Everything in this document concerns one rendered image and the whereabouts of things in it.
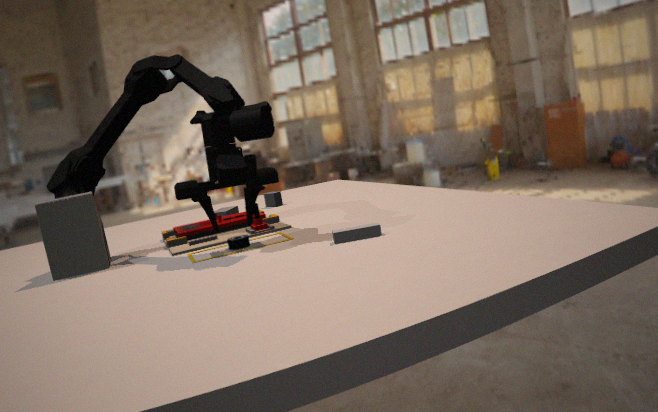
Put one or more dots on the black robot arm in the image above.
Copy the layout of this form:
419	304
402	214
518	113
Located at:
82	168

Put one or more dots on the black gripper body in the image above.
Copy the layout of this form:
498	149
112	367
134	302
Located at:
194	189

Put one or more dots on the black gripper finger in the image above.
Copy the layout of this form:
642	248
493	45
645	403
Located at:
250	198
206	204

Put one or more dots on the black tyre with grey rim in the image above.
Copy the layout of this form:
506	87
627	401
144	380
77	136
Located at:
238	242

